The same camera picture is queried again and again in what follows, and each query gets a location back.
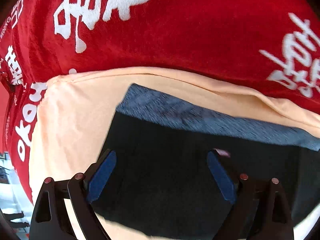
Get black pants blue trim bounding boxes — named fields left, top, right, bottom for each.
left=91, top=84, right=319, bottom=239

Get peach cushion cover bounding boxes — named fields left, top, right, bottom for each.
left=28, top=66, right=320, bottom=240

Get red blanket white characters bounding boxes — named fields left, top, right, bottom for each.
left=1, top=0, right=319, bottom=197

